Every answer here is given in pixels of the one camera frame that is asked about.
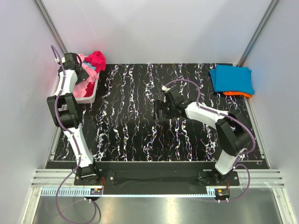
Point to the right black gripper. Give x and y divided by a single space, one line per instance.
158 109

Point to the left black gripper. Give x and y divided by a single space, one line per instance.
83 74

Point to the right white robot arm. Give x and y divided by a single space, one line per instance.
232 131

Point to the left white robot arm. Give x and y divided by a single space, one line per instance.
67 114

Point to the light blue t shirt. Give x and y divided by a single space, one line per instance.
89 65

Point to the red t shirt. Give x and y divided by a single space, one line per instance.
98 63

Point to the white plastic basket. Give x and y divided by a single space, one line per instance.
84 100

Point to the folded teal t shirt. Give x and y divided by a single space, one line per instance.
230 78

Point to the folded orange t shirt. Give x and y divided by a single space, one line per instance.
236 93

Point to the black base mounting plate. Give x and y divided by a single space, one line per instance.
147 176

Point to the white slotted cable duct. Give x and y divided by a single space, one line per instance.
90 192

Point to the aluminium frame rail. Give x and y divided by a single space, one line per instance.
259 178

